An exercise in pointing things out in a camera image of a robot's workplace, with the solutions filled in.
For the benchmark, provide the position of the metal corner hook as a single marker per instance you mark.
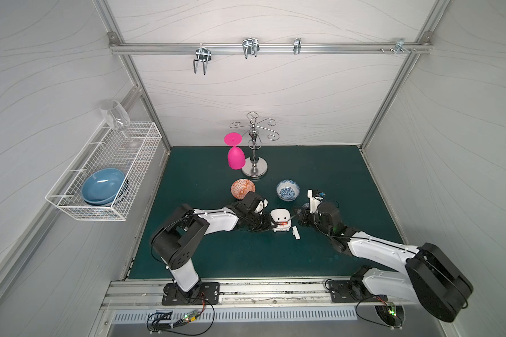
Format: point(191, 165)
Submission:
point(399, 48)

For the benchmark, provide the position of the metal loop hook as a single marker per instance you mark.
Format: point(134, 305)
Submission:
point(250, 47)

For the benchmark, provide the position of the pink plastic goblet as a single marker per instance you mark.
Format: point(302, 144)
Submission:
point(235, 157)

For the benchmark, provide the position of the aluminium top rail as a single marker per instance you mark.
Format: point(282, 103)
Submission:
point(286, 48)

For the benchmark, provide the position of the metal double hook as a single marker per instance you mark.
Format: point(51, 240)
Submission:
point(202, 57)

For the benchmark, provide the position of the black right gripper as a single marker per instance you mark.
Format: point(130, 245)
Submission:
point(304, 215)

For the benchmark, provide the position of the white battery cover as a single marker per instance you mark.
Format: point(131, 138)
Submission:
point(295, 232)

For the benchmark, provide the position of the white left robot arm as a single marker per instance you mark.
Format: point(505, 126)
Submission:
point(176, 240)

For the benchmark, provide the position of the base wiring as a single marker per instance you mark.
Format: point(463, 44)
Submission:
point(177, 320)
point(379, 314)

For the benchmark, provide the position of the right base wiring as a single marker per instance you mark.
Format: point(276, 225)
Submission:
point(379, 314)

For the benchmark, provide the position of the clear wine glass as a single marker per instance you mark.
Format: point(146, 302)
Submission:
point(117, 119)

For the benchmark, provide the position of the chrome glass holder stand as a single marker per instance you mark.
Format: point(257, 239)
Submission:
point(255, 166)

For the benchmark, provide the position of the white alarm clock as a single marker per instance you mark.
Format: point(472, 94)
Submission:
point(279, 216)

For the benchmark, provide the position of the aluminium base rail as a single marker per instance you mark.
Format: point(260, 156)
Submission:
point(266, 292)

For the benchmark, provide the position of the blue ceramic bowl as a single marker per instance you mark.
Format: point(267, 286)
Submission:
point(103, 187)

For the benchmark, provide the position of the blue white patterned bowl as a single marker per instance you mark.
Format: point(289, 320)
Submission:
point(288, 190)

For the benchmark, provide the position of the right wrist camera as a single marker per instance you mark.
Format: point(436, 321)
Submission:
point(316, 197)

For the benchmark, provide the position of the left base wiring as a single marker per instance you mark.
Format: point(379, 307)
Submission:
point(177, 320)

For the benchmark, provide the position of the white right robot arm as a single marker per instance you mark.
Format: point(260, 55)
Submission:
point(420, 274)

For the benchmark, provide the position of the orange patterned bowl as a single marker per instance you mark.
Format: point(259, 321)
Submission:
point(241, 187)

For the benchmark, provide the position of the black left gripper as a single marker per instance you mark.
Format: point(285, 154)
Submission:
point(261, 222)

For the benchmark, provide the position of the white wire basket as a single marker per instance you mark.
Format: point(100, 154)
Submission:
point(107, 148)

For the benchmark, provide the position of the small metal hook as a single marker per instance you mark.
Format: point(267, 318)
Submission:
point(297, 46)

